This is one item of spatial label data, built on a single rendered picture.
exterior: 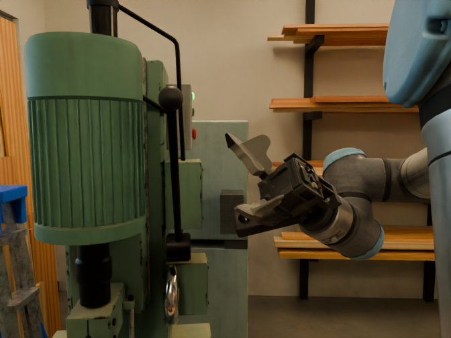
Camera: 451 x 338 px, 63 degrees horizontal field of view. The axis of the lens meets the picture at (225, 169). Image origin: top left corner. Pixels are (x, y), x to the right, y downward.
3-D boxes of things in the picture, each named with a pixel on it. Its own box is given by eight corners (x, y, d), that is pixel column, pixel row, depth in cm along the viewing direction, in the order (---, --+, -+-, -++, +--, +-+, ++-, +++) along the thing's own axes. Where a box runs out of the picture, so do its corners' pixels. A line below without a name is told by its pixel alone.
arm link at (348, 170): (371, 169, 83) (378, 218, 76) (319, 167, 85) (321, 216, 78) (381, 144, 75) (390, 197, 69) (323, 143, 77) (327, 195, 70)
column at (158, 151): (68, 381, 83) (52, 56, 76) (93, 329, 105) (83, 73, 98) (168, 375, 85) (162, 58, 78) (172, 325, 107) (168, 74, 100)
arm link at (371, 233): (343, 222, 80) (346, 268, 74) (308, 201, 73) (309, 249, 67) (384, 211, 74) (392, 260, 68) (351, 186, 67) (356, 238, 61)
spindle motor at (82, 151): (13, 251, 53) (0, 27, 49) (57, 221, 70) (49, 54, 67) (138, 247, 54) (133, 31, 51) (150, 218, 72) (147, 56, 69)
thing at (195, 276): (166, 316, 81) (165, 263, 79) (168, 302, 88) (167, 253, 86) (209, 314, 82) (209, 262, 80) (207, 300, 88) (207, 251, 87)
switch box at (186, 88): (166, 150, 89) (165, 83, 87) (169, 148, 99) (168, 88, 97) (192, 150, 89) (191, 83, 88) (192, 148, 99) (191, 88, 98)
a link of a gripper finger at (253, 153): (252, 112, 60) (287, 155, 60) (227, 133, 63) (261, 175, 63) (245, 116, 57) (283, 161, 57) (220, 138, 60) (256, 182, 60)
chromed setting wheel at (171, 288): (163, 338, 72) (162, 277, 71) (167, 308, 85) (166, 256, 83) (178, 337, 73) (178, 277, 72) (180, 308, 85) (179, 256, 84)
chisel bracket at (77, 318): (67, 369, 59) (64, 318, 58) (90, 323, 73) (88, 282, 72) (114, 365, 60) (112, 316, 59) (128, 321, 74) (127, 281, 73)
